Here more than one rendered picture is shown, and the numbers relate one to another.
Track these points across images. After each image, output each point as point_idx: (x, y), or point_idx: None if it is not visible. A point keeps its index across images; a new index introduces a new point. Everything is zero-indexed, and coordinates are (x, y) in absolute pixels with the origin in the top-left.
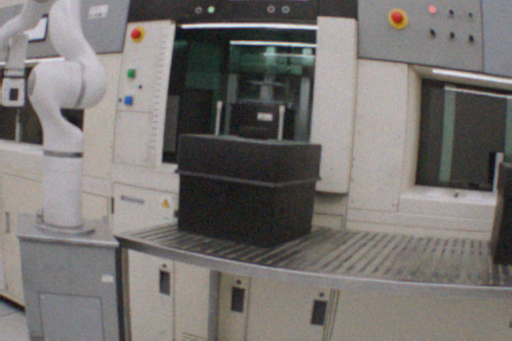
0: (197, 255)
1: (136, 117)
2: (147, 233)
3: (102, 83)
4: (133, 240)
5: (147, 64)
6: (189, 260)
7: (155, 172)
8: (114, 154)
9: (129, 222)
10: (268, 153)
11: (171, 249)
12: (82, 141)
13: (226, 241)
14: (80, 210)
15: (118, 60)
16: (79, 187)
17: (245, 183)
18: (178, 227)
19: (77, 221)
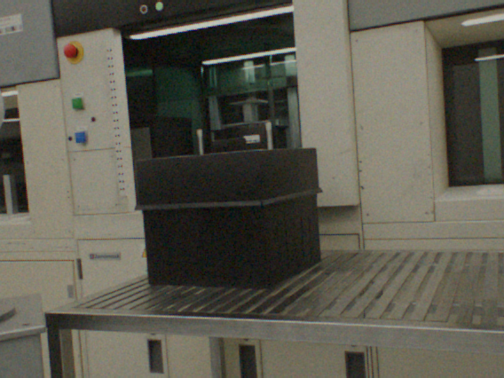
0: (166, 318)
1: (95, 156)
2: (102, 298)
3: None
4: (74, 314)
5: (96, 90)
6: (155, 327)
7: (129, 217)
8: (74, 206)
9: (104, 285)
10: (246, 163)
11: (129, 316)
12: None
13: (211, 287)
14: None
15: (56, 89)
16: None
17: (224, 207)
18: (149, 279)
19: None
